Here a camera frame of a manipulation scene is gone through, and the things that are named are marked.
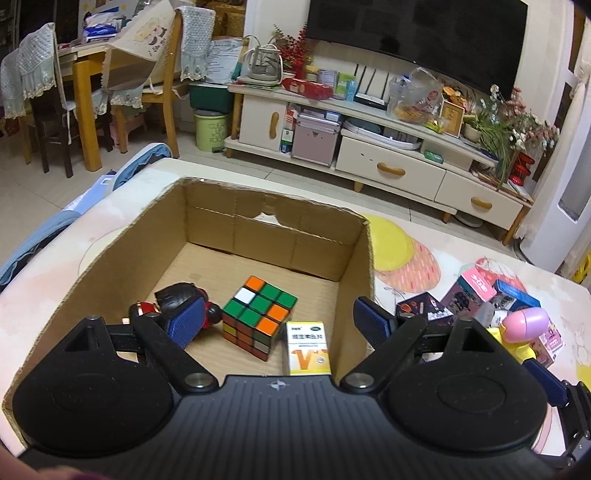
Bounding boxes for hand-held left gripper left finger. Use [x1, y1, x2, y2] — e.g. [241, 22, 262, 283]
[60, 295, 219, 395]

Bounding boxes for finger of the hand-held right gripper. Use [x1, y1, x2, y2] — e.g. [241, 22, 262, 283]
[523, 359, 583, 409]

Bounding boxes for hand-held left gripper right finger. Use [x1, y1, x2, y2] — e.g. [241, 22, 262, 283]
[339, 296, 499, 393]

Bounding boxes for red black toy figure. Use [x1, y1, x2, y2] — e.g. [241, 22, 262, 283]
[124, 282, 225, 334]

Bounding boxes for orange white medicine box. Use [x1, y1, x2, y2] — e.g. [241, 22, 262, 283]
[283, 320, 333, 376]

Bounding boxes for colourful puzzle cube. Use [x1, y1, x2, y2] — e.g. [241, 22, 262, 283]
[222, 275, 299, 363]

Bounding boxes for panda figurine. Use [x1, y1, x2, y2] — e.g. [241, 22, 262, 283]
[480, 302, 509, 329]

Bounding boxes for blue white medicine box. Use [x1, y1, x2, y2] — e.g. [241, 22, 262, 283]
[491, 278, 541, 311]

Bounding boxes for cardboard box with green print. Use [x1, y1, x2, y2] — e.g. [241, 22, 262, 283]
[1, 176, 376, 450]

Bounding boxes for yellow toy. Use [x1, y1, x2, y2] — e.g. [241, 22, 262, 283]
[485, 323, 539, 365]

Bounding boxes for small pink box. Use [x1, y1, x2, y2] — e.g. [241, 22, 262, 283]
[529, 320, 565, 367]

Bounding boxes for dark printed box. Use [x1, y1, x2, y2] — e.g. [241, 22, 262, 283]
[396, 292, 455, 324]

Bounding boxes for purple egg toy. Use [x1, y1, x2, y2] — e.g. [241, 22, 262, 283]
[502, 307, 552, 344]

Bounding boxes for pink toy box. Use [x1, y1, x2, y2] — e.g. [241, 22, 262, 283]
[441, 264, 504, 315]

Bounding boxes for cream television cabinet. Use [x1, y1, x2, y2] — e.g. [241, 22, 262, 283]
[225, 80, 535, 246]

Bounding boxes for white bathroom scale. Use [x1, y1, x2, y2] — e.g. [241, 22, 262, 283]
[342, 119, 423, 151]

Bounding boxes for pink storage case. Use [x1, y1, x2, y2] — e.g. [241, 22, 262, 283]
[292, 113, 343, 168]

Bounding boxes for white standing air conditioner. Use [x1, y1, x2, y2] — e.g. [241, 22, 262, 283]
[515, 69, 591, 278]

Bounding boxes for green waste bin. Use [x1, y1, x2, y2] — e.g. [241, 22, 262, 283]
[194, 109, 227, 151]

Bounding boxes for stack of papers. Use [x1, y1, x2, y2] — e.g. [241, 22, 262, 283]
[471, 167, 532, 199]

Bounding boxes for red vase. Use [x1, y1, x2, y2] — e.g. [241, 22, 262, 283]
[509, 151, 535, 185]

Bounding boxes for framed certificate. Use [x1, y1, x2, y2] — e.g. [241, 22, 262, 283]
[438, 100, 465, 138]

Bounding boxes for green potted plant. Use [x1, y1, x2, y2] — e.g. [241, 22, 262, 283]
[463, 108, 520, 191]

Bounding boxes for white router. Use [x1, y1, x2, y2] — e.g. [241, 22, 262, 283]
[353, 65, 389, 110]

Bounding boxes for green storage crate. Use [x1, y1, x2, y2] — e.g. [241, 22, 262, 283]
[188, 80, 235, 114]

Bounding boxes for clear plastic bag with snacks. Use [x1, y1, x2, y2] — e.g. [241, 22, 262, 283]
[388, 68, 445, 124]

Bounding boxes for green teal small box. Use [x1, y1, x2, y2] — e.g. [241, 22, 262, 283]
[336, 73, 359, 101]

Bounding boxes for red tin box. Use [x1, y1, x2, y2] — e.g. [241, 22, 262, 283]
[281, 77, 334, 100]

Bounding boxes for pink white artificial flowers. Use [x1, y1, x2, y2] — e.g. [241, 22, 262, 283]
[487, 84, 561, 153]

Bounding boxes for white paper sheets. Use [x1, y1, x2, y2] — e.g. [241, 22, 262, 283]
[204, 39, 244, 85]

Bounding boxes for wooden dining table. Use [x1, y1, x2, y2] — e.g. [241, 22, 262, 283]
[58, 39, 122, 171]

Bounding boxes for chair with grey cover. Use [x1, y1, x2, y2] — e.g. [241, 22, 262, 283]
[173, 4, 218, 84]

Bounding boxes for red berry branches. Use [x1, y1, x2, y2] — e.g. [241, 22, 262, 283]
[272, 25, 315, 80]

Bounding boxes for wooden chair with beige cloth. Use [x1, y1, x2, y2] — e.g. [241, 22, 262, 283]
[102, 0, 183, 160]

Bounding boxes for black television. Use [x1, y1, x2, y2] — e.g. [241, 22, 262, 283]
[306, 0, 529, 100]

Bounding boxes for chair with lace cover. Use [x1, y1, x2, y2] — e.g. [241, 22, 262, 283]
[0, 21, 75, 178]

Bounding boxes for blue white tissue pack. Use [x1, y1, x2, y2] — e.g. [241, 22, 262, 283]
[83, 14, 125, 40]

